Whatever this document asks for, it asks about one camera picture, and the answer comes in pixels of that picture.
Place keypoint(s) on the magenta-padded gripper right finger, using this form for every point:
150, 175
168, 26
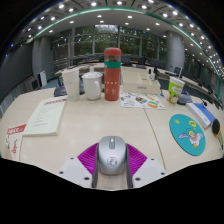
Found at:
148, 168

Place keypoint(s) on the white mug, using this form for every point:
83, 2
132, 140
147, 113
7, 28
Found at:
91, 86

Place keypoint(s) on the red and white leaflet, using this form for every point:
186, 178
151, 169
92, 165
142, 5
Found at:
14, 141

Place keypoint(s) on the green printed paper cup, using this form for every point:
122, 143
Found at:
174, 90

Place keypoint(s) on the silver computer mouse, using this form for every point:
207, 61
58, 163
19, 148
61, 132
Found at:
112, 156

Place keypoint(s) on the ceiling lights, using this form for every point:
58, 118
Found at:
93, 4

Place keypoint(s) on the blue and white book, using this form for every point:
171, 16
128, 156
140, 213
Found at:
201, 113

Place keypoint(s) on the stack of white paper cups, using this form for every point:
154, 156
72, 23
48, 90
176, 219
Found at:
71, 85

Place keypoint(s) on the colourful sticker sheet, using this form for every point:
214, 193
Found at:
141, 101

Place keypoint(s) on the white paper document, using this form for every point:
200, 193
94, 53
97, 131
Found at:
45, 116

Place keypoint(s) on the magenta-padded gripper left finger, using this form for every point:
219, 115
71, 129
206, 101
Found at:
75, 168

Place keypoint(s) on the red drink bottle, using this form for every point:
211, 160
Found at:
112, 80

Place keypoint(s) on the dark office chairs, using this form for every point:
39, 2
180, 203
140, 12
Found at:
176, 70

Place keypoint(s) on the teal round cartoon mouse pad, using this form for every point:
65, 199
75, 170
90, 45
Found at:
181, 131

